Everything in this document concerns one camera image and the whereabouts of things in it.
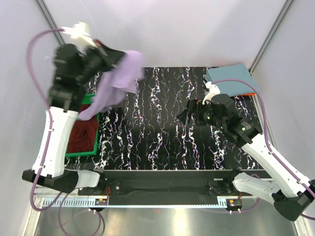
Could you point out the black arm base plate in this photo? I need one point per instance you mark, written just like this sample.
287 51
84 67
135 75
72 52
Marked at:
185 186

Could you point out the dark red t shirt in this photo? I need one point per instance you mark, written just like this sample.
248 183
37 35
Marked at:
82 137

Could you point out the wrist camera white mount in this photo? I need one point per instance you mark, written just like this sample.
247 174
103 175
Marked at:
213 90
80 33

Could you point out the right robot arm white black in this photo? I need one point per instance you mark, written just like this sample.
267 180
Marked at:
290 193

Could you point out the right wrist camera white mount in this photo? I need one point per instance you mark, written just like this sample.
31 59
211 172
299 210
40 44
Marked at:
213 90

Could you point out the folded orange t shirt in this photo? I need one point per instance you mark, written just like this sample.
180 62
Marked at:
247 94

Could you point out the purple t shirt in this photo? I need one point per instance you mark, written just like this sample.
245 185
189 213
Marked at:
115 84

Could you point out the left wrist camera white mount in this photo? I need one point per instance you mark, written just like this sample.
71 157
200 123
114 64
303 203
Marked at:
80 33

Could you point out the folded blue-grey t shirt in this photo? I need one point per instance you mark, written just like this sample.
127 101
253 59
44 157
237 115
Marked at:
232 88

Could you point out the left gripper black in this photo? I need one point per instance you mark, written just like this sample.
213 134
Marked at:
112 57

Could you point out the right aluminium frame post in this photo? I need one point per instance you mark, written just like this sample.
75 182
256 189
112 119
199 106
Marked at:
288 4

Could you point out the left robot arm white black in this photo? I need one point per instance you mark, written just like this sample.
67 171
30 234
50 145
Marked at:
65 96

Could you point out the white slotted cable duct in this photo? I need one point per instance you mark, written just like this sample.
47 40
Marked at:
113 202

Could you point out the left aluminium frame post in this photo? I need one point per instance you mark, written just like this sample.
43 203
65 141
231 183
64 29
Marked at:
43 8

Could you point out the green plastic bin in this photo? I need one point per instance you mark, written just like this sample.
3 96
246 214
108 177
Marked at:
91 147

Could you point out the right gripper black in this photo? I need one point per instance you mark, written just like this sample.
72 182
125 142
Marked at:
194 105

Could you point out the aluminium frame post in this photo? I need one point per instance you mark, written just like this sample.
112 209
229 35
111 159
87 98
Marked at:
43 8
288 4

